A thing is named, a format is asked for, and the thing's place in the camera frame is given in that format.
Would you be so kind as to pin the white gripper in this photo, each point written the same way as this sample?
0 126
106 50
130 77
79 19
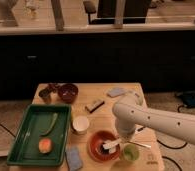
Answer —
125 135

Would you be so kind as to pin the black dish brush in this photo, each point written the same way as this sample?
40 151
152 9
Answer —
102 150

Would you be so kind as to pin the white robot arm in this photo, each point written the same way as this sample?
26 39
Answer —
129 111

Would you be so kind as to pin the dark red bowl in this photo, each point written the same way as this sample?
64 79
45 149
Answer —
68 92

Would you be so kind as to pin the green cup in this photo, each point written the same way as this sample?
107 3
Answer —
130 153

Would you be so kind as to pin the metal spoon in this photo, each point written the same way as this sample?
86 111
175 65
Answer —
140 144

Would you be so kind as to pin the white cup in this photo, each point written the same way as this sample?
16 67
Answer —
81 124

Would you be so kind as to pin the blue sponge near tray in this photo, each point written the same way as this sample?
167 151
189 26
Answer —
73 159

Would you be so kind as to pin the black and white eraser block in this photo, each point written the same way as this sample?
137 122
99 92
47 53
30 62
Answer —
94 105

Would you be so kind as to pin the green chili pepper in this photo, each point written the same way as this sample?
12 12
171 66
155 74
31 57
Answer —
52 124

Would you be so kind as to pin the orange peach fruit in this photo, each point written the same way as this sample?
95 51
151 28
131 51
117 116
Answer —
45 145

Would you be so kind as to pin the dark brown toy object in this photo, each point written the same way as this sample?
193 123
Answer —
53 87

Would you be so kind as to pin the dark metal cup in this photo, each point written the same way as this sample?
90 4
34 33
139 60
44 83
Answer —
45 96

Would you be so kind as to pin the green plastic tray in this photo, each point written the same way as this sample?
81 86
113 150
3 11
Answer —
36 120

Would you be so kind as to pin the blue device on floor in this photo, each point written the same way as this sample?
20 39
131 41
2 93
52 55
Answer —
188 99

